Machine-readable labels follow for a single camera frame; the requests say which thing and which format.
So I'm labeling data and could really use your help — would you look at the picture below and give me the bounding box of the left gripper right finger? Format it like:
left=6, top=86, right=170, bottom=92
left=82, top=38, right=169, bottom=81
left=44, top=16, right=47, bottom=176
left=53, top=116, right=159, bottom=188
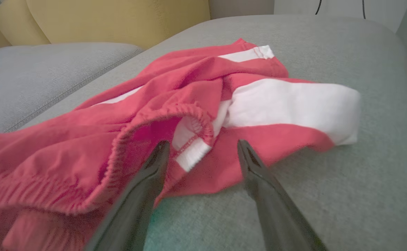
left=237, top=139, right=329, bottom=251

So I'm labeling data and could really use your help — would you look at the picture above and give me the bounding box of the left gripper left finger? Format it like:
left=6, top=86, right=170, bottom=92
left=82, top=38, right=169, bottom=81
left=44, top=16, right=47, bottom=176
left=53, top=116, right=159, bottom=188
left=85, top=140, right=171, bottom=251

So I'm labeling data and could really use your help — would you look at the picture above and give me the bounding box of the red white jersey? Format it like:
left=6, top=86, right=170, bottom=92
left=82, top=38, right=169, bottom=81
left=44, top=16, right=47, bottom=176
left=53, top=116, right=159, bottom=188
left=0, top=38, right=361, bottom=251

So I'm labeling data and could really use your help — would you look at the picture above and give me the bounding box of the large grey sofa seat cushion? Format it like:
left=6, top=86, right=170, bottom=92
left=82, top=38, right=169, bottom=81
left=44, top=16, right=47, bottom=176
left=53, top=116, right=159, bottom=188
left=0, top=15, right=407, bottom=251

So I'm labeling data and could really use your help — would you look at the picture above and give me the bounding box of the small grey sofa seat cushion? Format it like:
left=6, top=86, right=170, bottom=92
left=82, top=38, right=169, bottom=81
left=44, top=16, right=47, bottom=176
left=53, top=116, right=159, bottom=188
left=0, top=43, right=143, bottom=138

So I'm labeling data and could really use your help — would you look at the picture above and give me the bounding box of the wide yellow sofa back cushion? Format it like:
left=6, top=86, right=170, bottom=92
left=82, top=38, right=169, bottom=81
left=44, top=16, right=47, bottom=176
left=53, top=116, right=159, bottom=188
left=26, top=0, right=211, bottom=50

